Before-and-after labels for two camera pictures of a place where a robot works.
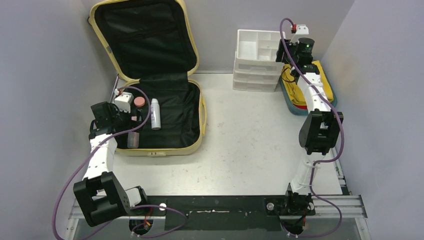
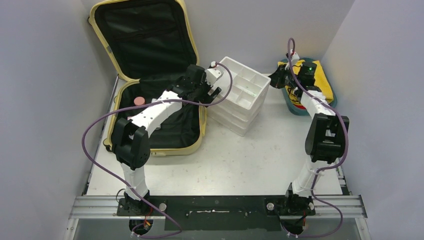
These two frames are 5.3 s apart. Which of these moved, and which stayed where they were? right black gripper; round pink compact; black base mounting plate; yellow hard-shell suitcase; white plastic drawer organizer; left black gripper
Moved: white plastic drawer organizer; right black gripper; left black gripper
Stayed: round pink compact; yellow hard-shell suitcase; black base mounting plate
